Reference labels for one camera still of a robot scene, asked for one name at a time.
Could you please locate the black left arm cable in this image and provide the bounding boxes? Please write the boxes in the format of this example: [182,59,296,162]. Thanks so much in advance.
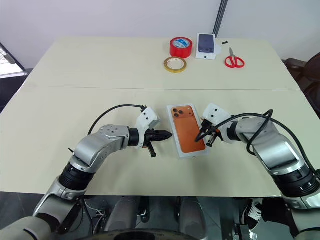
[87,104,148,137]

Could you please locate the red handled scissors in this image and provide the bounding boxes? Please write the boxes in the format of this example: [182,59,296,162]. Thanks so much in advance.
[224,47,246,69]

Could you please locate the glass panel with frame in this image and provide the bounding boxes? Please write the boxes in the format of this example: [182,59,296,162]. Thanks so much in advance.
[0,41,28,78]

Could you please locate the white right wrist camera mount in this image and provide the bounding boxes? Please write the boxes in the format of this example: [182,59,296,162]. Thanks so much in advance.
[201,101,237,144]

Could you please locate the tan tape roll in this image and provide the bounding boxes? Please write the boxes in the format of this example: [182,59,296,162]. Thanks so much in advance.
[163,56,188,74]

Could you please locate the white box with dark phone print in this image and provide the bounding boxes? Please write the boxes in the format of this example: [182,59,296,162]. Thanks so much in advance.
[195,32,217,61]

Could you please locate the red tape roll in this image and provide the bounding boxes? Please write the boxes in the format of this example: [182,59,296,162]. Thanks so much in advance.
[169,37,193,59]

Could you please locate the white phone box lid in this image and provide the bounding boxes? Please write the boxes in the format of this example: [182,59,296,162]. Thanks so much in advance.
[166,104,210,160]

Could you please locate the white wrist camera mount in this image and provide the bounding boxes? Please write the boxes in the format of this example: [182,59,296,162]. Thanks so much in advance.
[134,106,161,150]
[201,101,237,144]

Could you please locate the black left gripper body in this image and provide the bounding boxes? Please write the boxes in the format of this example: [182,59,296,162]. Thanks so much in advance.
[143,129,159,159]

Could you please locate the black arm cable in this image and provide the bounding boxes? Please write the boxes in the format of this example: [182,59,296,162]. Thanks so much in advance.
[87,104,148,137]
[195,108,320,181]

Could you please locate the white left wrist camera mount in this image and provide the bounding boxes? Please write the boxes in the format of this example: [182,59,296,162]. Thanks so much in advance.
[134,106,161,150]

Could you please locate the black trouser leg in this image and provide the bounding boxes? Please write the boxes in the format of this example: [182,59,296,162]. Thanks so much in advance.
[261,197,298,226]

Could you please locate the black and white sneaker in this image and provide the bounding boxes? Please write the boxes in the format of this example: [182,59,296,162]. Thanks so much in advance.
[243,198,263,230]

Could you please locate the dark padded chair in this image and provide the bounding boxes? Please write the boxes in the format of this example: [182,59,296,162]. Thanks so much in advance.
[284,58,310,83]
[298,51,320,113]

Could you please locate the grey aluminium post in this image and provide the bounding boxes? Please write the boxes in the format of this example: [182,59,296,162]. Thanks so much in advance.
[212,0,229,35]

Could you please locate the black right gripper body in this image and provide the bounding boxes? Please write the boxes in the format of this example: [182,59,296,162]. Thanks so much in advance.
[202,119,221,141]

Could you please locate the black foot with white mark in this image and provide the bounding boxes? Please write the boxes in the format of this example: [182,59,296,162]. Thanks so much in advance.
[136,196,151,223]

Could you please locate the white floor cable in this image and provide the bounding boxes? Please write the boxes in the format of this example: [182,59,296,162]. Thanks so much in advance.
[84,199,105,217]

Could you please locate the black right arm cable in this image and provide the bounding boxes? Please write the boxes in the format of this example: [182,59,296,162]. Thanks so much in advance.
[195,108,320,181]

